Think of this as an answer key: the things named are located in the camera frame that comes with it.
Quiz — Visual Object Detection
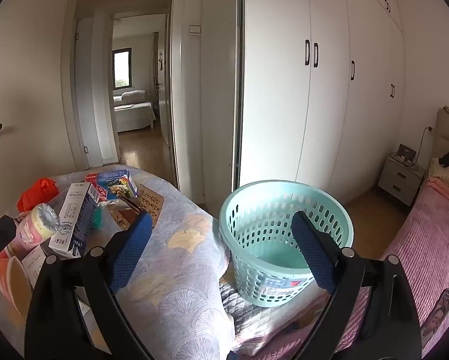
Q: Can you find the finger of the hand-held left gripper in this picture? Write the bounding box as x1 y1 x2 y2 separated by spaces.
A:
0 215 17 310

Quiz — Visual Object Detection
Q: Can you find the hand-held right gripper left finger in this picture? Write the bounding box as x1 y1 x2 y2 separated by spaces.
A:
25 210 154 360

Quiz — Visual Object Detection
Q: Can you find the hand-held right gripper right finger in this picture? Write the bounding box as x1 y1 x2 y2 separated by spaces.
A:
290 210 422 360

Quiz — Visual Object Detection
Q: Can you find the red plastic bag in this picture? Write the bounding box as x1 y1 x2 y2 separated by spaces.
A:
17 178 59 212

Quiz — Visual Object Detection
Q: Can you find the teal plastic basket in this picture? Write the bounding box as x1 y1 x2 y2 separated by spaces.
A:
219 180 354 308

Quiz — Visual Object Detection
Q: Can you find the pink cup with foil lid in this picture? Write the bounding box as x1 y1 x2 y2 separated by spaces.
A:
7 202 60 250

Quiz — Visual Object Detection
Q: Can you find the brown paper piece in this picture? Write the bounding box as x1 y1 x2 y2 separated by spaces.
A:
110 209 136 231

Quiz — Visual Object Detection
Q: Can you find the orange paper cup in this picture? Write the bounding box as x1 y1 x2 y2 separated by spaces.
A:
0 256 34 319

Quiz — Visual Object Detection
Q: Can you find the small white box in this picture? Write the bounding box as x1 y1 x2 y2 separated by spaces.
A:
22 245 50 286

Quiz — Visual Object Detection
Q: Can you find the brown wooden chopstick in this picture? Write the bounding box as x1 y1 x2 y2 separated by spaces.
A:
117 195 139 215
120 193 142 213

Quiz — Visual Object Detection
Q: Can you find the brown paper sheet with writing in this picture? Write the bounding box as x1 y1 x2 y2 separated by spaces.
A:
138 184 165 229

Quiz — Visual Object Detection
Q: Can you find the white and blue carton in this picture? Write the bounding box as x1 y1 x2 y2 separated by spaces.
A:
49 182 102 259

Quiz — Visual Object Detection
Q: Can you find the blue printed box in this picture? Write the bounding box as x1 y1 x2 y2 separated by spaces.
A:
84 169 139 200

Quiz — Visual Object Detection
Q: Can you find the white nightstand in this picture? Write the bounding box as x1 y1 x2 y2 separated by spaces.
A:
377 153 426 207

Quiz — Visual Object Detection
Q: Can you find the smartphone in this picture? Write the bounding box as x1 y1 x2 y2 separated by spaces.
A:
421 289 449 340

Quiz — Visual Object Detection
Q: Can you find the white bed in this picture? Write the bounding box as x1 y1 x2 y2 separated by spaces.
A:
114 90 156 133

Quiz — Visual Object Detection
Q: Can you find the pink folded towel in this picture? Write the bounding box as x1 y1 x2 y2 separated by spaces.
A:
427 178 449 204

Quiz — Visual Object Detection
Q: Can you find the pale yellow folded cloth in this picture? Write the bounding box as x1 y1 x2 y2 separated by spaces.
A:
429 157 449 185

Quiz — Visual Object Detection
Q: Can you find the white wardrobe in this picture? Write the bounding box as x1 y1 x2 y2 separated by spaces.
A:
239 0 405 203

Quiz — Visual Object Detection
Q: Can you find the dark framed window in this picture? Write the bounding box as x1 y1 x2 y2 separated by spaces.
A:
113 48 132 91

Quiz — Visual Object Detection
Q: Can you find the beige curtain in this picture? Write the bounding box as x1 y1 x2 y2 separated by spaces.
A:
151 32 160 100

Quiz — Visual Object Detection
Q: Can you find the charger cable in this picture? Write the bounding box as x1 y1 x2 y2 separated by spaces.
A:
415 125 433 166

